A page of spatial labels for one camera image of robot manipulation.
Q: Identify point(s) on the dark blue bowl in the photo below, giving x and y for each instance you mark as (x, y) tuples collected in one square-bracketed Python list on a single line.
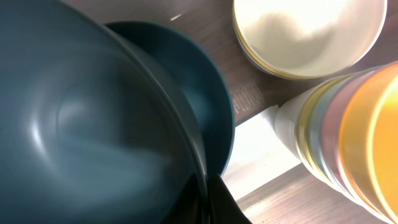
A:
[(198, 77), (93, 129)]

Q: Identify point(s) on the yellow small bowl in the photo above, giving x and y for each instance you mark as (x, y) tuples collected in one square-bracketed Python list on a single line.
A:
[(255, 61)]

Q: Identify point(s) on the yellow plastic cup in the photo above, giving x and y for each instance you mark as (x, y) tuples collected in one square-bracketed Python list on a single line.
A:
[(382, 147)]

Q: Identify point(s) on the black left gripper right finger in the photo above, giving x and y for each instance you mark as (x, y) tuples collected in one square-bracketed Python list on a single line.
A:
[(223, 207)]

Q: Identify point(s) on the white label in bin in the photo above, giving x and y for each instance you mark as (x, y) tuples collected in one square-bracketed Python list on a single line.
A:
[(258, 155)]

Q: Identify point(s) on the light blue plastic cup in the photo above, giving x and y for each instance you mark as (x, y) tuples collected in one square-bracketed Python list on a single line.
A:
[(318, 104)]

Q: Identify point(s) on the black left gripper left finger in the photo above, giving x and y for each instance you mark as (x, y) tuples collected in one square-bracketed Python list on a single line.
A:
[(188, 208)]

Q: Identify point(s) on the white small bowl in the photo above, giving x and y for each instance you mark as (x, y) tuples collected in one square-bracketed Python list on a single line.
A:
[(310, 38)]

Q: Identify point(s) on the cream plastic cup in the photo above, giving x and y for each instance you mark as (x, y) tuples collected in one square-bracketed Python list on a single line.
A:
[(287, 119)]

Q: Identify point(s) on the pink plastic cup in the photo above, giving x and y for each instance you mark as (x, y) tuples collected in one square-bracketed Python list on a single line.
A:
[(334, 103)]

